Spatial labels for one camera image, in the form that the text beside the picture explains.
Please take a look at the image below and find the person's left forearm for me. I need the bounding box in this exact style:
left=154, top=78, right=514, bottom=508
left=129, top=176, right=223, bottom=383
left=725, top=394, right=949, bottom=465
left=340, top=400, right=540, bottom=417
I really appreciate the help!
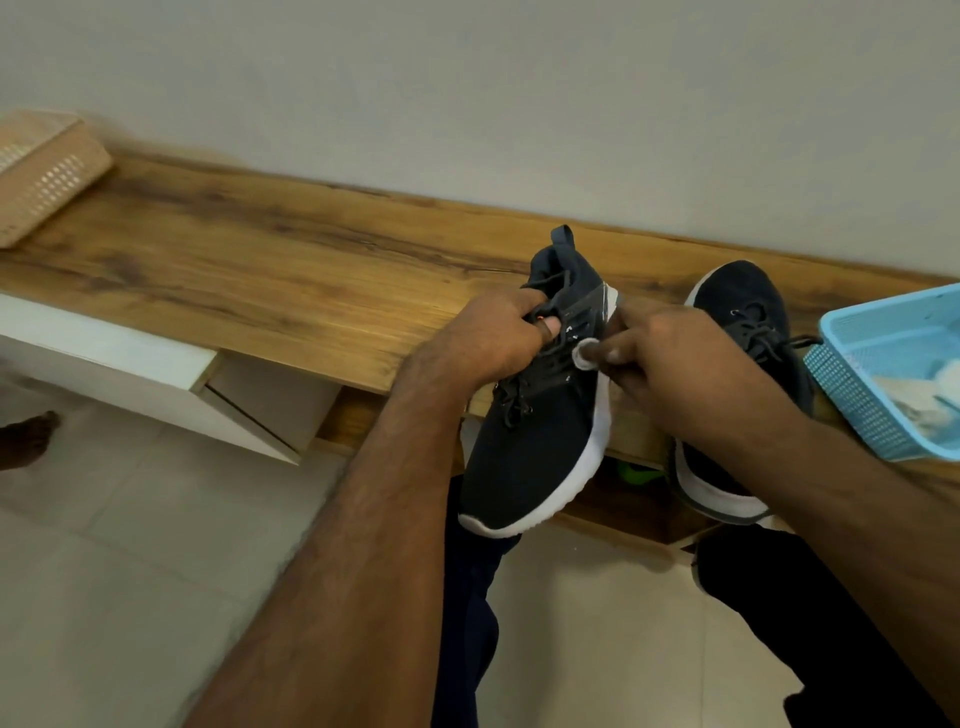
left=183, top=367, right=474, bottom=728

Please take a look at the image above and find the person's left hand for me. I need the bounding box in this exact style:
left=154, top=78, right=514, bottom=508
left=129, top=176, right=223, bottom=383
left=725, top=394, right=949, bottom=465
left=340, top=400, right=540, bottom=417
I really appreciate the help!
left=397, top=287, right=562, bottom=395

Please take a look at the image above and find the wooden table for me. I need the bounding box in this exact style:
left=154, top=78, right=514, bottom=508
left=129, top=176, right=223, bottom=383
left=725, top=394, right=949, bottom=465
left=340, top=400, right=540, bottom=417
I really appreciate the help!
left=0, top=149, right=960, bottom=564

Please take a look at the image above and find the person's right hand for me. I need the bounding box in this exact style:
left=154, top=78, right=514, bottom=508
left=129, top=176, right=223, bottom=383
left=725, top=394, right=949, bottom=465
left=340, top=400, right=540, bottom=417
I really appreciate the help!
left=581, top=296, right=808, bottom=455

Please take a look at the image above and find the blue plastic basket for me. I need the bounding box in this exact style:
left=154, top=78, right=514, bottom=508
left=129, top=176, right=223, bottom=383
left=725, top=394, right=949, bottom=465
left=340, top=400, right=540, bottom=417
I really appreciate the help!
left=802, top=282, right=960, bottom=463

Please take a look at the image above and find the white drawer unit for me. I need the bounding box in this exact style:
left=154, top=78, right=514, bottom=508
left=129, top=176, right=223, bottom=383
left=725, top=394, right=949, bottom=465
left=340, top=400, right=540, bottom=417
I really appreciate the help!
left=0, top=292, right=343, bottom=466

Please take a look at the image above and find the beige perforated basket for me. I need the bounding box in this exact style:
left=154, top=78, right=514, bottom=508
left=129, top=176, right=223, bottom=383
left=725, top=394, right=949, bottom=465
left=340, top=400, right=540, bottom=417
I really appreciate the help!
left=0, top=110, right=114, bottom=250

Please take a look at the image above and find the used wipe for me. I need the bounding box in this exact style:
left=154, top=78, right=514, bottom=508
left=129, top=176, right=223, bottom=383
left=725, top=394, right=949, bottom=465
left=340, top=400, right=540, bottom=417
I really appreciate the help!
left=873, top=374, right=958, bottom=440

